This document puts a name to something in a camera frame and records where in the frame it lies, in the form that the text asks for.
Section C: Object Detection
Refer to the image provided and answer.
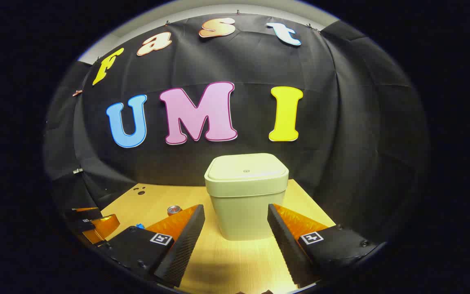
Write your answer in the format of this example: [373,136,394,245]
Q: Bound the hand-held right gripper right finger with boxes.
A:
[267,203,382,288]

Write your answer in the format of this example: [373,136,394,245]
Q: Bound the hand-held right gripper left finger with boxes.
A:
[96,204,206,287]

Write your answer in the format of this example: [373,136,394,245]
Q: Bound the green desktop garbage bin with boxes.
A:
[204,153,289,241]

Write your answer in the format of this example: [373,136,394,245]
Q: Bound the wooden desktop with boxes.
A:
[96,179,337,294]

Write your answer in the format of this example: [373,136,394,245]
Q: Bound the black backdrop cloth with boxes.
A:
[42,12,429,249]

